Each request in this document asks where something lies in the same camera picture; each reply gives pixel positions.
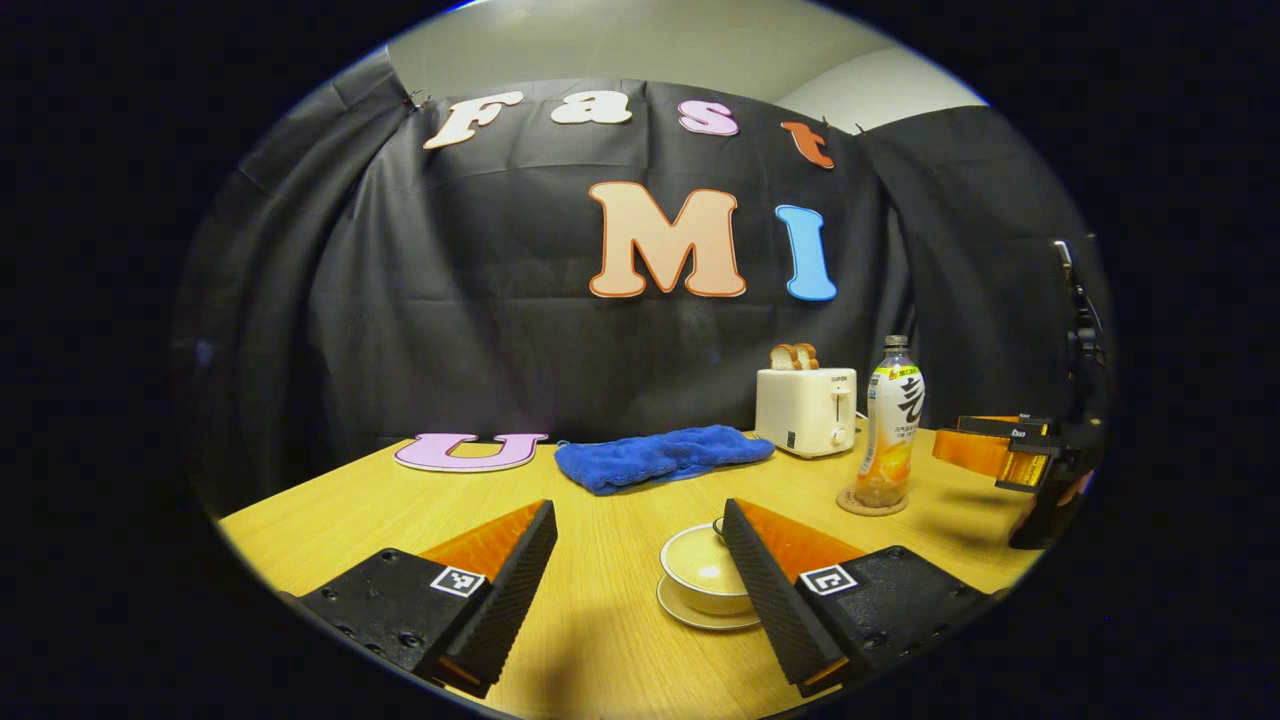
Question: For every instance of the toast bread slice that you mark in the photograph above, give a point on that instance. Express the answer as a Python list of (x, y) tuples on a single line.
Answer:
[(782, 357), (808, 355)]

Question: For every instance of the white toaster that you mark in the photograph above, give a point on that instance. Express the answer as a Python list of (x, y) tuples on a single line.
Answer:
[(800, 410)]

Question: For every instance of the purple paper cutout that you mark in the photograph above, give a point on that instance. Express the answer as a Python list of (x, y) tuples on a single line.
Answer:
[(420, 455)]

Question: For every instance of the black backdrop cloth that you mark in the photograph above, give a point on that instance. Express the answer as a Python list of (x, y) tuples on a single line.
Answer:
[(480, 330)]

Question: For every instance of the round cork coaster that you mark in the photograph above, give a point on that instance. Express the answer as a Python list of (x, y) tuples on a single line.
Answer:
[(848, 505)]

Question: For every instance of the white teacup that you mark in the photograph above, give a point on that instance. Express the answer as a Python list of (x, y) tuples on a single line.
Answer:
[(700, 603)]

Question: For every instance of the white saucer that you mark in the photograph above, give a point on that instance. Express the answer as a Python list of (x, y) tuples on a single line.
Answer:
[(685, 618)]

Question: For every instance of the blue towel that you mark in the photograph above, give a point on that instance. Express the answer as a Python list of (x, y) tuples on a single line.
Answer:
[(660, 458)]

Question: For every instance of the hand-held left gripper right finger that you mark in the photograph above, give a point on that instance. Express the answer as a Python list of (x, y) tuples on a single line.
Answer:
[(772, 590)]

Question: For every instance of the clear water bottle orange drink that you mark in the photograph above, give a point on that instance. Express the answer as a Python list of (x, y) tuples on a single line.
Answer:
[(890, 430)]

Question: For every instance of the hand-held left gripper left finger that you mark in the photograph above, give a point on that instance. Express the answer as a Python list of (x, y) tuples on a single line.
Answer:
[(505, 590)]

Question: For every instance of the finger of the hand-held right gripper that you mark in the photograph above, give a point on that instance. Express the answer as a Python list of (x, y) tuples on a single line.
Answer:
[(1000, 426), (970, 455)]

